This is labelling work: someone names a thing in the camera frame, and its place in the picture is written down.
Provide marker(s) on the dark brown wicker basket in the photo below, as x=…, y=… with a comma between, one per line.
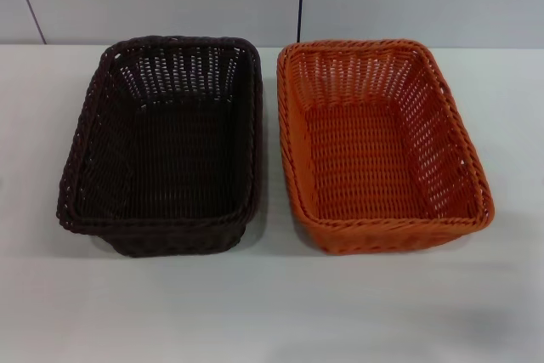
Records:
x=178, y=167

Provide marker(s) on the orange wicker basket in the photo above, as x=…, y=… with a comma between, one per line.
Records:
x=374, y=159

